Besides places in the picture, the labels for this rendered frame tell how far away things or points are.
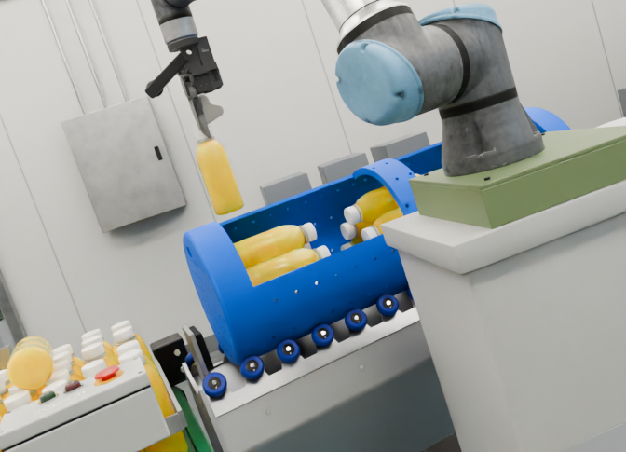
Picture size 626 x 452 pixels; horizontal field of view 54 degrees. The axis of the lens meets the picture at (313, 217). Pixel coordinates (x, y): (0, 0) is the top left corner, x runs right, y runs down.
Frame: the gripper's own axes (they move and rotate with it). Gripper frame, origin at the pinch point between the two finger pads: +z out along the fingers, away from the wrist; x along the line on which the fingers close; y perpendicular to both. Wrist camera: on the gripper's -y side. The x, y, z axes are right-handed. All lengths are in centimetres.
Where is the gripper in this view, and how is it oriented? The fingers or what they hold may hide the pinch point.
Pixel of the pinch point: (203, 133)
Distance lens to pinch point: 139.9
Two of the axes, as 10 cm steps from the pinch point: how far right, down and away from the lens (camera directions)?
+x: -2.6, -1.1, 9.6
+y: 9.2, -3.3, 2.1
